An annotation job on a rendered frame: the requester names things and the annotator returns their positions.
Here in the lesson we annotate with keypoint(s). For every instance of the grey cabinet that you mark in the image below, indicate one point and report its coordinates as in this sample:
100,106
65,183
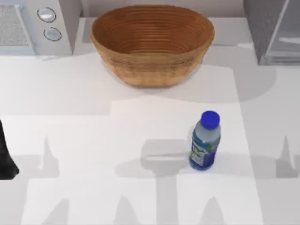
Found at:
272,30

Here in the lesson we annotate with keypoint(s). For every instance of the brown woven basket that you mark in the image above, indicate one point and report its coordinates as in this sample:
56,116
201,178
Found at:
152,47

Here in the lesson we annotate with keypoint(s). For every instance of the round microwave knob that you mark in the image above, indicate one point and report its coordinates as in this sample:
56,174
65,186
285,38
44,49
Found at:
46,14
52,34

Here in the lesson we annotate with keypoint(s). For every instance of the pale microwave oven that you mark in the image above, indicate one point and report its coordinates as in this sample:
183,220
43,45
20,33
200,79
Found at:
35,28

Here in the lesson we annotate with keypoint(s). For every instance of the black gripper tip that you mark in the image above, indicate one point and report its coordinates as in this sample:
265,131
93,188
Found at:
5,161

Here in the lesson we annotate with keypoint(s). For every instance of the blue bottle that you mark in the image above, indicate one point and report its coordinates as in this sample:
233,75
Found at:
204,145

